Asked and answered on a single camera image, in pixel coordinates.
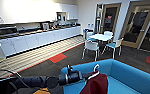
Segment red and white varsity jacket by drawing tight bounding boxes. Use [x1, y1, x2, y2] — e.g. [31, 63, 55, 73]
[88, 72, 110, 94]

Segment grey waste bin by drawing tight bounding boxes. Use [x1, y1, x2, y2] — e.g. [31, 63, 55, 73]
[82, 28, 91, 41]

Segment white square table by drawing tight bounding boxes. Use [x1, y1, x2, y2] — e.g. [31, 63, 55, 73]
[89, 32, 113, 43]

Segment blue sofa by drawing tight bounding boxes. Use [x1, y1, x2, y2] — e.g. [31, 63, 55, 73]
[60, 58, 150, 94]

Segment white kitchen counter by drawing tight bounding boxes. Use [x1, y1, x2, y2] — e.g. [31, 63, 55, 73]
[0, 25, 83, 58]

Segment steel coffee machine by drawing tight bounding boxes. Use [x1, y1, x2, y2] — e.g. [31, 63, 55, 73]
[40, 22, 51, 32]

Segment narrow wooden glass door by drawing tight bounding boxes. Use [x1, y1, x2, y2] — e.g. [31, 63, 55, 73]
[100, 2, 122, 35]

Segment wide wooden glass door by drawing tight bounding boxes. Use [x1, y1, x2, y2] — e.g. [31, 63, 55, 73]
[122, 0, 150, 50]

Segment white upper cabinets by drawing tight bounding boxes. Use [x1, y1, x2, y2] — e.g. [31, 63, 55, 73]
[0, 2, 80, 26]

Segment black microwave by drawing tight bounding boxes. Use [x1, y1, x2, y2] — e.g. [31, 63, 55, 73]
[0, 26, 19, 38]

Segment dark wall dispenser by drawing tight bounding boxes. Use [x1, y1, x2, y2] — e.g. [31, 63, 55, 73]
[55, 11, 67, 22]

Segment thin black cable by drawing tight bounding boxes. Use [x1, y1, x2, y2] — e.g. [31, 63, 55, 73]
[0, 67, 24, 83]

